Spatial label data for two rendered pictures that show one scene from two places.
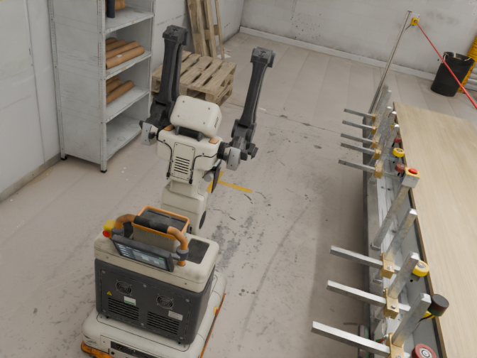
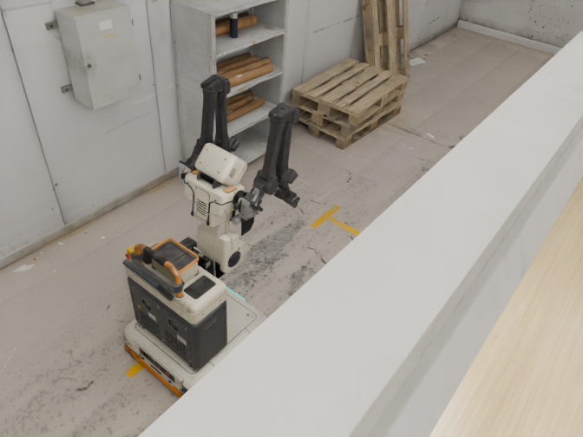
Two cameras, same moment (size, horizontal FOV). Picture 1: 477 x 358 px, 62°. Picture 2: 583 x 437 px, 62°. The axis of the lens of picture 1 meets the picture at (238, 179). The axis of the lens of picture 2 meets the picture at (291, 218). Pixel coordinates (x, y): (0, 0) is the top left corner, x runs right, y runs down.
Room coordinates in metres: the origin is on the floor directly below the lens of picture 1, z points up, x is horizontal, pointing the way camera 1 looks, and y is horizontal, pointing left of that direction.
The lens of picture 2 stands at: (0.05, -0.98, 2.67)
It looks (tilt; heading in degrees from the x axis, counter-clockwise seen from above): 40 degrees down; 26
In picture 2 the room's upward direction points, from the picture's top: 5 degrees clockwise
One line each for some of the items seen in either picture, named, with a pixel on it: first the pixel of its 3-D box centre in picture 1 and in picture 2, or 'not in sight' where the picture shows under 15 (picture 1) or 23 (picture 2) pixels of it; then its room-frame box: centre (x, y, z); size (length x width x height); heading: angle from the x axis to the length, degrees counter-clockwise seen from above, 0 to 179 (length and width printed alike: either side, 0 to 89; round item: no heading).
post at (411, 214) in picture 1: (392, 248); not in sight; (1.50, -0.80, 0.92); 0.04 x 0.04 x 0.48; 81
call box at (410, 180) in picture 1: (409, 177); not in sight; (1.76, -0.84, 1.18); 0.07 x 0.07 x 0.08; 81
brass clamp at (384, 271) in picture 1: (386, 264); not in sight; (1.48, -0.80, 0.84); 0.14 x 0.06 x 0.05; 171
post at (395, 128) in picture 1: (383, 155); not in sight; (2.49, -0.95, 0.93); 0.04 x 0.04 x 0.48; 81
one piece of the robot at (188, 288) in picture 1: (158, 269); (181, 296); (1.37, 0.30, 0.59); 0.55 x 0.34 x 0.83; 82
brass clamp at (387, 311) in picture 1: (390, 302); not in sight; (1.23, -0.76, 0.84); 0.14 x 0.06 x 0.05; 171
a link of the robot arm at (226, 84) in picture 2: (174, 71); (221, 115); (1.95, 0.43, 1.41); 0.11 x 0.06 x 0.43; 82
